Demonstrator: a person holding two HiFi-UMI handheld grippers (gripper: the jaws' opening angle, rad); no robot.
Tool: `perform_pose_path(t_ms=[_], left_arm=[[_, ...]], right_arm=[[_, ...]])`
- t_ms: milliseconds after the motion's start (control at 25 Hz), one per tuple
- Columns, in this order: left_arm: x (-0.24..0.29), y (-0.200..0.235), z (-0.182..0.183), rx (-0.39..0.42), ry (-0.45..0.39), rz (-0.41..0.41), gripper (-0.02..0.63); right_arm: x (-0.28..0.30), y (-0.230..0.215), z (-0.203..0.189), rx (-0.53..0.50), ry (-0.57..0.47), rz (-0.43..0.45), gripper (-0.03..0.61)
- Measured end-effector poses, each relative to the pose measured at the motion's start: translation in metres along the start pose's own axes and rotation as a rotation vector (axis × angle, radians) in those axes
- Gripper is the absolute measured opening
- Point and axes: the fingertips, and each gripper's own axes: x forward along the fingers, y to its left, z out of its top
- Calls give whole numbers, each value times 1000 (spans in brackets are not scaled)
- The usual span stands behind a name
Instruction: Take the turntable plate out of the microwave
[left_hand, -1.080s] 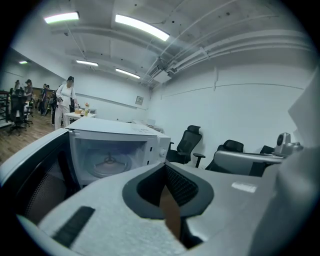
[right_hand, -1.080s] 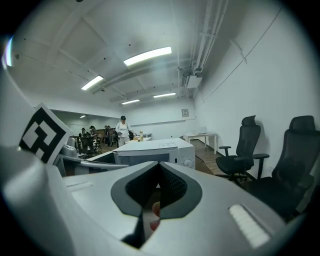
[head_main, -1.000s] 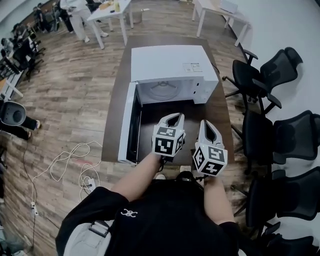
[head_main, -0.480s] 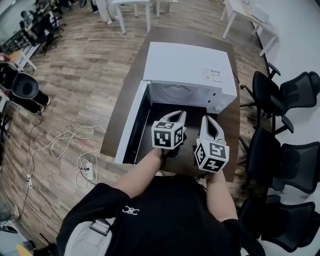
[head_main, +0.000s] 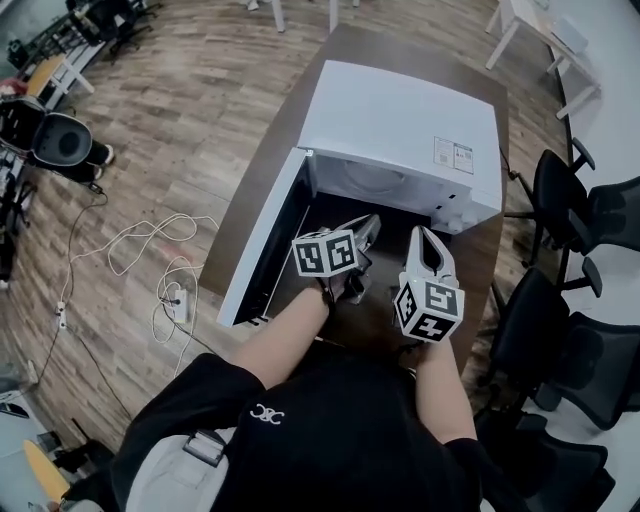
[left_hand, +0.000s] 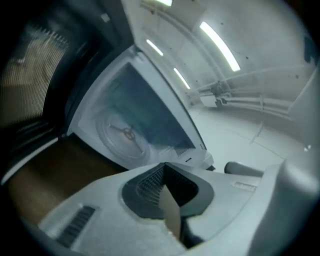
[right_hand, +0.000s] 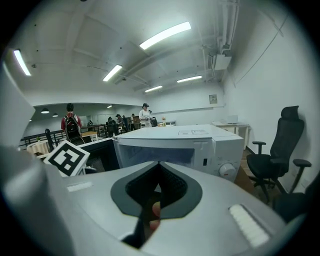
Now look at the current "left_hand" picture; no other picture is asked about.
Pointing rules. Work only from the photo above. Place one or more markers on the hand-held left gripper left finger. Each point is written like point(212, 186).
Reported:
point(105, 225)

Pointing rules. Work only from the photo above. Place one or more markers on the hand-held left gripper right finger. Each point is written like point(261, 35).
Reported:
point(225, 200)

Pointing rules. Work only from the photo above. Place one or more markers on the round glass turntable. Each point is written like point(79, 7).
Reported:
point(117, 147)

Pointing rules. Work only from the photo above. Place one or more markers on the dark brown table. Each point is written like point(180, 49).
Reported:
point(62, 170)

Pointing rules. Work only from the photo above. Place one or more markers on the white ceiling pipes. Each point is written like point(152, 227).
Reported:
point(250, 101)

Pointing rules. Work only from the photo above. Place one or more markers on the white microwave oven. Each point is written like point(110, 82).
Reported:
point(100, 100)

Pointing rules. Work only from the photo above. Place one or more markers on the long ceiling light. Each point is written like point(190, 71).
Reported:
point(182, 78)
point(155, 47)
point(220, 45)
point(160, 2)

